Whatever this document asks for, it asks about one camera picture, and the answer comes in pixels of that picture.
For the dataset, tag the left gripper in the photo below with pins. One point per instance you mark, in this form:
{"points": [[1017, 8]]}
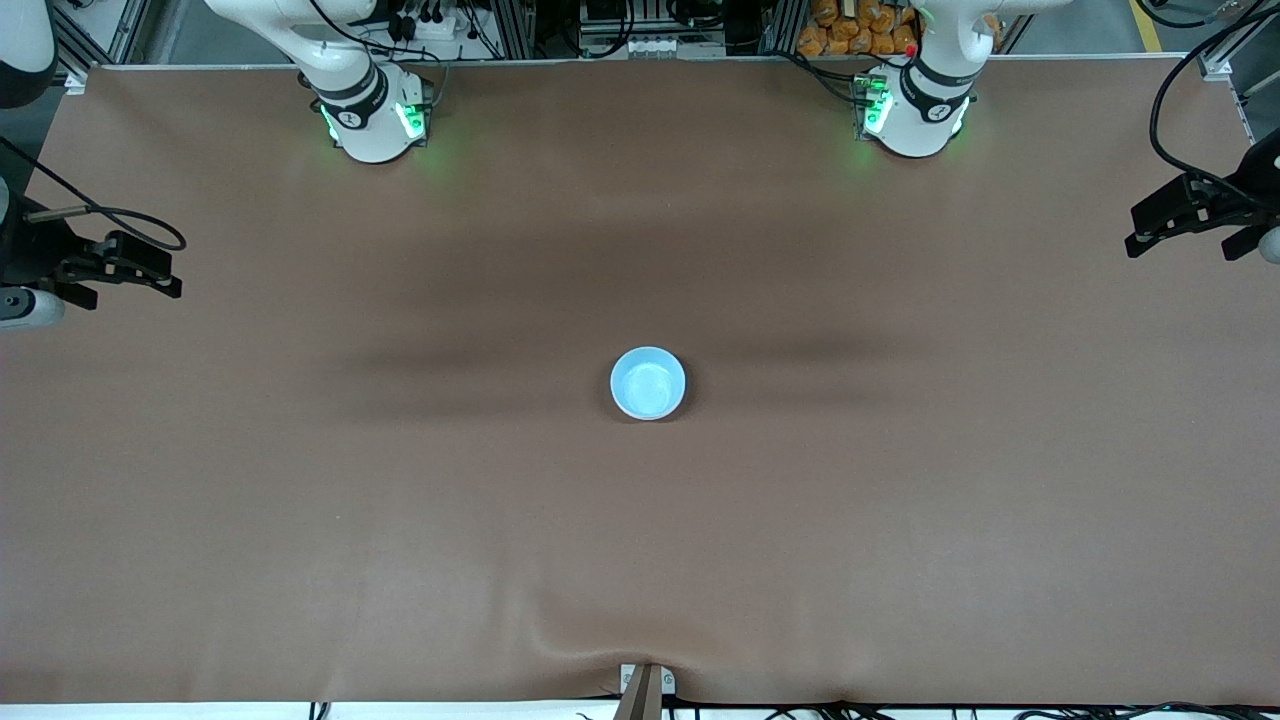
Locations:
{"points": [[1262, 182]]}

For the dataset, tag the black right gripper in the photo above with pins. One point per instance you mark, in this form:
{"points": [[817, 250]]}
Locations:
{"points": [[30, 250]]}

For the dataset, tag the light blue bowl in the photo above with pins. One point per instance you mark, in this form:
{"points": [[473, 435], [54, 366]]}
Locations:
{"points": [[648, 384]]}

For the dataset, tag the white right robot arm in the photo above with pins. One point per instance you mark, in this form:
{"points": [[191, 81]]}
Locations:
{"points": [[370, 120]]}

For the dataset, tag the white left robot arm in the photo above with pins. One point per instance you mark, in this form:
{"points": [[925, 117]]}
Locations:
{"points": [[915, 125]]}

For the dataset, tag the orange snack bags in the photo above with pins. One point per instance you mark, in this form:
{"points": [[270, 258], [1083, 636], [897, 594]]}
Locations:
{"points": [[850, 30]]}

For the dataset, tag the white power strip with plugs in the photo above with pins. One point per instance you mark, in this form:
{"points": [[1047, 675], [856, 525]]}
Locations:
{"points": [[430, 30]]}

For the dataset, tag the brown table mat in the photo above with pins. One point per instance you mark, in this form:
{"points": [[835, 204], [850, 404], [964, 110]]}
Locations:
{"points": [[640, 560]]}

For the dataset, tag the aluminium frame post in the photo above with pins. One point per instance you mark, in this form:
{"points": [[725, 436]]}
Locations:
{"points": [[512, 28]]}

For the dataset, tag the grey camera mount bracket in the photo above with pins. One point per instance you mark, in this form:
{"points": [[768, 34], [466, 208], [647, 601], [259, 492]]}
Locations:
{"points": [[645, 690]]}

